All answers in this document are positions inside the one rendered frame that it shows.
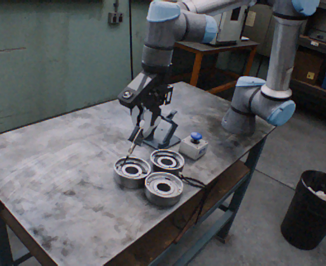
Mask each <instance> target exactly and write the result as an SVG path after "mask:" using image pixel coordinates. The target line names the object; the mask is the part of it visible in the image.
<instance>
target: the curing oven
mask: <svg viewBox="0 0 326 266"><path fill-rule="evenodd" d="M249 9H250V7H249V6H246V5H244V6H240V7H238V8H234V9H232V10H228V11H226V12H222V13H220V14H218V15H214V16H212V17H213V18H214V19H215V21H216V24H217V33H216V36H215V38H214V39H213V41H211V42H208V43H210V44H211V46H212V47H215V46H214V45H216V44H229V43H233V44H234V45H236V44H237V42H239V43H240V42H241V40H242V34H243V32H244V27H245V23H246V19H247V15H248V12H249Z"/></svg>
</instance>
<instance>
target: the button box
mask: <svg viewBox="0 0 326 266"><path fill-rule="evenodd" d="M207 146H208V142H206V141H203V140H202V139H201V140H197V141H193V139H192V137H191V136H189V137H187V138H185V139H183V140H181V142H180V146H179V150H178V151H179V152H180V153H182V154H184V155H186V156H189V157H190V158H191V159H193V160H196V159H198V158H200V157H201V156H202V155H203V154H205V152H206V150H207Z"/></svg>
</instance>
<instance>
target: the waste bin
mask: <svg viewBox="0 0 326 266"><path fill-rule="evenodd" d="M309 187H310V188H311V190H313V191H314V192H315V193H317V192H319V191H321V192H323V193H324V194H325V196H326V172H322V171H319V170H306V171H305V172H303V173H302V174H301V177H300V179H299V181H298V183H297V186H296V190H295V194H294V196H293V198H292V201H291V202H290V205H289V208H288V210H287V213H286V214H285V217H284V219H283V222H282V225H281V226H280V228H281V233H282V234H283V236H284V238H285V239H286V240H287V241H288V242H289V243H290V244H293V246H295V247H297V248H300V249H304V250H312V249H314V248H316V247H317V246H318V245H319V244H320V242H321V241H322V239H323V238H324V237H325V236H326V199H322V198H321V197H319V196H317V195H316V194H314V193H313V192H312V191H310V190H309V189H308V188H309Z"/></svg>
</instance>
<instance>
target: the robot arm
mask: <svg viewBox="0 0 326 266"><path fill-rule="evenodd" d="M319 2H320V0H184V1H181V2H177V3H170V2H167V1H152V3H151V4H150V8H149V10H148V16H147V25H146V30H145V39H144V43H143V52H142V57H141V59H142V61H141V67H143V68H144V69H143V70H142V71H141V73H140V74H139V75H138V76H137V77H136V78H135V79H134V80H133V81H132V82H131V83H130V84H129V85H128V86H127V87H126V88H124V89H123V91H122V92H121V93H120V94H119V95H118V97H117V98H118V100H119V102H120V104H121V105H122V106H125V107H126V108H129V109H130V112H131V116H132V123H133V126H134V128H135V126H140V122H141V121H142V120H143V119H145V123H144V125H143V132H142V134H143V138H144V139H145V138H146V137H147V136H148V135H149V134H150V133H151V131H152V129H153V128H154V127H155V126H157V125H159V124H160V122H161V117H159V114H160V106H162V105H163V104H164V100H165V104H164V105H168V104H171V98H172V95H173V89H174V86H173V85H169V80H170V76H171V70H172V66H173V64H172V63H171V60H172V57H173V56H172V53H173V46H174V42H175V41H180V42H196V43H199V44H201V43H208V42H211V41H213V39H214V38H215V36H216V33H217V24H216V21H215V19H214V18H213V17H212V16H214V15H218V14H220V13H222V12H226V11H228V10H232V9H234V8H238V7H240V6H244V5H246V6H253V5H255V4H262V5H267V6H272V7H273V13H272V15H273V17H274V18H275V20H276V26H275V33H274V36H273V44H272V50H271V58H270V64H269V69H268V74H267V76H268V77H267V81H265V80H261V79H257V78H255V77H248V76H244V77H241V78H239V79H238V82H237V85H236V88H235V92H234V96H233V99H232V102H231V105H230V108H229V110H228V112H227V113H226V115H225V116H224V117H223V119H222V123H221V124H222V126H223V127H224V128H225V129H226V130H227V131H229V132H231V133H233V134H236V135H238V136H245V137H247V136H252V135H254V133H255V129H256V115H257V116H258V117H260V118H261V119H263V120H265V121H266V122H267V123H269V124H271V125H273V126H274V127H279V126H281V125H283V124H284V123H285V122H287V121H288V120H289V118H290V117H291V116H292V114H293V113H294V111H295V104H294V102H293V101H291V100H290V98H291V95H292V91H291V90H290V89H289V85H290V81H291V76H292V73H293V71H292V70H293V67H294V62H295V59H296V53H297V47H298V42H299V36H300V34H301V27H302V26H301V25H302V24H303V23H304V22H306V21H307V20H308V17H309V16H310V15H312V14H313V13H314V12H315V11H316V8H317V7H318V5H319ZM168 86H169V87H168ZM169 92H171V95H170V99H169V100H167V97H168V93H169ZM145 107H146V109H147V110H149V111H147V110H145Z"/></svg>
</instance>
